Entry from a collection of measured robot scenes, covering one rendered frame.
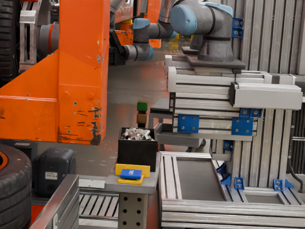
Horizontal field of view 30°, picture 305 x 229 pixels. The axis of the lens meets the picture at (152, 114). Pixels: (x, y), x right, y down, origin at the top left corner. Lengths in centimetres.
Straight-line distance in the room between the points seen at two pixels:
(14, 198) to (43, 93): 47
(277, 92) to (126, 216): 76
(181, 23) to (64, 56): 50
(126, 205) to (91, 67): 51
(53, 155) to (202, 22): 81
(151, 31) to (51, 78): 69
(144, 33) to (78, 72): 63
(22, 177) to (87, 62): 49
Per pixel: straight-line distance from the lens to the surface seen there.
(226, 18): 235
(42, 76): 211
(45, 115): 211
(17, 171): 185
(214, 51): 234
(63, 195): 198
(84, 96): 206
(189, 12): 225
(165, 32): 267
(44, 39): 261
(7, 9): 241
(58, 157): 236
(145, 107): 224
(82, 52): 205
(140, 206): 207
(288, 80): 244
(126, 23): 819
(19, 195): 185
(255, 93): 227
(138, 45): 262
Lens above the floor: 106
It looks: 12 degrees down
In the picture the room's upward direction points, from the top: 3 degrees clockwise
